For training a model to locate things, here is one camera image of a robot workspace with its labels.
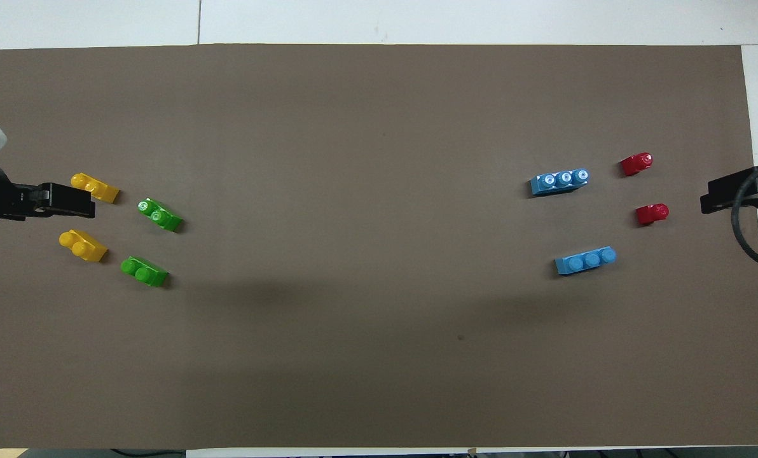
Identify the green two-stud toy brick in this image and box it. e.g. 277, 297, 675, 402
120, 256, 170, 288
137, 198, 184, 233

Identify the blue three-stud toy brick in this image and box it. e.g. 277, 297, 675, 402
530, 167, 591, 197
555, 246, 617, 275

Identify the red one-stud toy brick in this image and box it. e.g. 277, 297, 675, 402
620, 152, 654, 177
636, 203, 670, 226

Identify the yellow two-stud toy brick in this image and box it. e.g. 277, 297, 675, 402
59, 229, 109, 263
71, 172, 121, 204

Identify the brown table mat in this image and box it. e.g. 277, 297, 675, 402
0, 43, 758, 449

